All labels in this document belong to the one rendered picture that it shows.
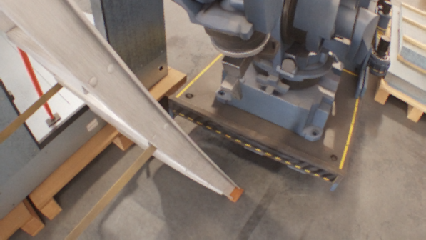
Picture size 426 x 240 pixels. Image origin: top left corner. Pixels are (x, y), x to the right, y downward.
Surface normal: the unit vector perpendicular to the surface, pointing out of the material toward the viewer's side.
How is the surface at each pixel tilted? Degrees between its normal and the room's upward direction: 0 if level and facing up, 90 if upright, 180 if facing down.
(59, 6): 88
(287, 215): 0
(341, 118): 0
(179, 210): 0
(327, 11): 65
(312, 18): 79
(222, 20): 57
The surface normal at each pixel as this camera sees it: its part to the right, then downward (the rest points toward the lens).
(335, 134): 0.01, -0.71
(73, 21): 0.84, 0.36
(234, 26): -0.43, 0.11
